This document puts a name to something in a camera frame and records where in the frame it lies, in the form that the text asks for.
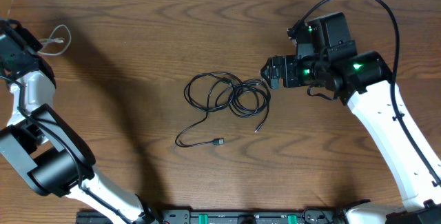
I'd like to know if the black USB cable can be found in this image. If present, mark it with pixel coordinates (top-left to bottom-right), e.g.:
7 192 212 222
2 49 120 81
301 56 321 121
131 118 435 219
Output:
174 71 242 148

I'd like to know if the white USB cable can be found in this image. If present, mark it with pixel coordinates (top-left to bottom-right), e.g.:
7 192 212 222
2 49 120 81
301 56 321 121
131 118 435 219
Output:
37 23 72 57

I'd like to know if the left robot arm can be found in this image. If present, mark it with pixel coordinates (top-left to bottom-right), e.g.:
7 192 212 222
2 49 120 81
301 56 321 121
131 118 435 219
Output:
1 19 163 223

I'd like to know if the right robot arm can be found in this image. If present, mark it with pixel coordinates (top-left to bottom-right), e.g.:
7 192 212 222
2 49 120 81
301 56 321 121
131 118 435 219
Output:
260 12 440 223

